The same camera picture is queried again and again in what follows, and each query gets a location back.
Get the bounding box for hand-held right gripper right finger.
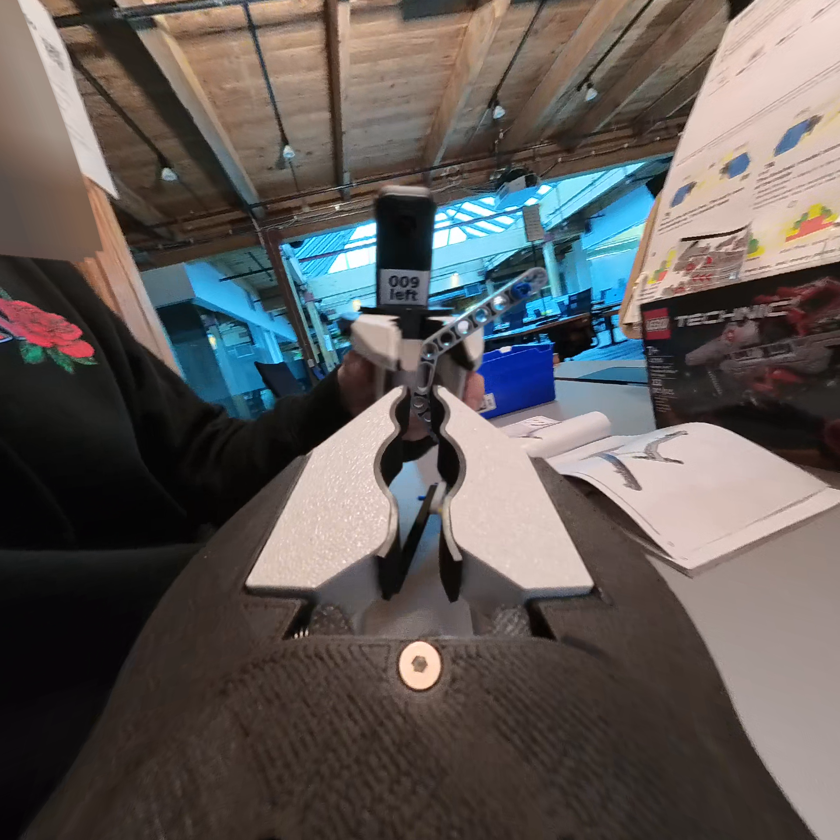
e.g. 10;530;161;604
434;386;595;634

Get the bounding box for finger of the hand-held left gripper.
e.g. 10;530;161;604
350;314;404;389
433;316;488;395

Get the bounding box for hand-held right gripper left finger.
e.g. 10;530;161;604
245;386;409;634

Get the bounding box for grey angled toy beam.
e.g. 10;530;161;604
412;266;551;424

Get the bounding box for person's left forearm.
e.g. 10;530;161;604
177;374;358;519

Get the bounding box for black desk pad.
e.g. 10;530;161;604
556;363;649;387

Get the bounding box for grey desk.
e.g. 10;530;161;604
486;357;840;840

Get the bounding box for person's left hand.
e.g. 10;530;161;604
336;348;487;441

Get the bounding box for blue bin with marker label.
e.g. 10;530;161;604
476;343;557;421

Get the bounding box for rows of desks and chairs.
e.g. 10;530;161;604
482;285;626;361

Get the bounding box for black office chair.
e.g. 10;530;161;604
255;360;311;400

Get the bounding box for white ceiling projector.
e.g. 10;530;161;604
493;167;544;212

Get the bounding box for sign on pole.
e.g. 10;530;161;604
522;205;547;299

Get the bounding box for white instruction booklet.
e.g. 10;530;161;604
508;410;840;578

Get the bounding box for clear toy sticker sheet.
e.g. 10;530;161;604
671;225;753;284

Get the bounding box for person in black sweatshirt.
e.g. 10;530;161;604
0;255;329;840

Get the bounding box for black printed toy box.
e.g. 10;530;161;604
640;268;840;472

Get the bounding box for brown board with instruction sheets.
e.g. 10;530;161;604
620;0;840;341

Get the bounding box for white paper notice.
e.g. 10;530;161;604
16;0;120;200

